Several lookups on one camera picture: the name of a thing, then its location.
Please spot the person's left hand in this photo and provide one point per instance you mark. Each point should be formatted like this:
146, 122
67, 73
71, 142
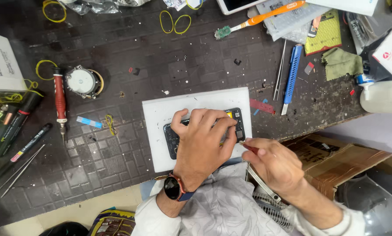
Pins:
199, 147

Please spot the person's right hand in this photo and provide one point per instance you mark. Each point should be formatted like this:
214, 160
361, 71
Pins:
276, 167

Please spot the small red screwdriver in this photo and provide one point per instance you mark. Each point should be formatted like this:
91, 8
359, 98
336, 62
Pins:
251, 148

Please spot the black smartphone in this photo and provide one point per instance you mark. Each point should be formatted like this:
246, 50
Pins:
240, 126

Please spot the white work mat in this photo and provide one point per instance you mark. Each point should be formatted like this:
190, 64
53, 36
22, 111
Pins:
156, 131

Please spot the black smartwatch red rim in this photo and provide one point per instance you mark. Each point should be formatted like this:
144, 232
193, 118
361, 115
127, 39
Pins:
173, 188

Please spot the brown cardboard box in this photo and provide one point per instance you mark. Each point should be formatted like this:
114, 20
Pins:
333, 160

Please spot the small blue strip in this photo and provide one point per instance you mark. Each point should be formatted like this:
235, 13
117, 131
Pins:
257, 110

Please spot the person's grey patterned shirt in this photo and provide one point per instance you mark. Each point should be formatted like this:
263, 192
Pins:
222, 203

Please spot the red adhesive strip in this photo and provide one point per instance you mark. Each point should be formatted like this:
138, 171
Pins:
261, 106

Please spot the yellow rubber band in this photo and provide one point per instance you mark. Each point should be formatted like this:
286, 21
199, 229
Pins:
37, 67
44, 12
201, 5
160, 23
189, 23
110, 126

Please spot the thin silver tweezers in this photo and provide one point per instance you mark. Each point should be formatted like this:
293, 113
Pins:
279, 72

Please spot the blue utility knife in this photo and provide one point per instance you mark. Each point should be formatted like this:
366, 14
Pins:
292, 72

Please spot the small red black part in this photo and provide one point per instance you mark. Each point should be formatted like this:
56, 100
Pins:
136, 71

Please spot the small red grey piece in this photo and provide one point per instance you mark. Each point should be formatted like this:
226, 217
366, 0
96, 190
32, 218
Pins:
309, 68

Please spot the clear plastic cover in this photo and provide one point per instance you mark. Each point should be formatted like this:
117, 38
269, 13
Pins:
376, 203

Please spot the tiny red piece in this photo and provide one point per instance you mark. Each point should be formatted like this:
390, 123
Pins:
352, 92

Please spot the blue white sticker strip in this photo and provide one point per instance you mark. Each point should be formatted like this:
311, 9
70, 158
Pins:
88, 122

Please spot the dark printed snack bag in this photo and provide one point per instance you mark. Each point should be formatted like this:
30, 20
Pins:
114, 224

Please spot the green cloth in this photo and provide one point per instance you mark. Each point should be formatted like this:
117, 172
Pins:
341, 64

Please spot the white bottle blue cap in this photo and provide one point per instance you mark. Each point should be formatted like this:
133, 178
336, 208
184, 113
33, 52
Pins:
382, 98

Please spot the round white metal reel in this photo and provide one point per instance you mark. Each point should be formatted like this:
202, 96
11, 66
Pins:
80, 81

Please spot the yellow green packet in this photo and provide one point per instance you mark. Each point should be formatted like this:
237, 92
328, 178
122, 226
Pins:
325, 37

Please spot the bubble wrap pouch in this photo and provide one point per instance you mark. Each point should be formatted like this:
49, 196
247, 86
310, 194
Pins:
287, 24

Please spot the orange white toothbrush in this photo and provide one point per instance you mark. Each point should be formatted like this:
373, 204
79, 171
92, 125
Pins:
264, 16

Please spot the white smartphone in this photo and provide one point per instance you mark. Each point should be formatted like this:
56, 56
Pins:
238, 5

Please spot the black bag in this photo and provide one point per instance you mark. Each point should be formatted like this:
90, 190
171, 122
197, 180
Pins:
63, 230

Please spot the clear plastic packet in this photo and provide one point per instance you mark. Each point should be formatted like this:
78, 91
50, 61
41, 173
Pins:
359, 31

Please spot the black marker pink label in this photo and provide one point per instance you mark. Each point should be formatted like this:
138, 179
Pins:
27, 147

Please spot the flat white box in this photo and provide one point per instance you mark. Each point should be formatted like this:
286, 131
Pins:
346, 6

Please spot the clear plastic bag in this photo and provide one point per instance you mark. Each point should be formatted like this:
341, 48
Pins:
91, 6

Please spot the long silver tweezers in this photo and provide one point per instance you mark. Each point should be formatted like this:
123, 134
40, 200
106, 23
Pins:
21, 170

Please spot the black marker red band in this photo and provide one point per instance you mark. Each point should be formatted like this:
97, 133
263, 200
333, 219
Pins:
19, 121

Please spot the tangle of yellow rubber bands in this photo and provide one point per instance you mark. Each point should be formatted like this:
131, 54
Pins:
12, 97

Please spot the white cardboard box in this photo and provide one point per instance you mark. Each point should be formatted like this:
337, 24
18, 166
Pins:
1, 62

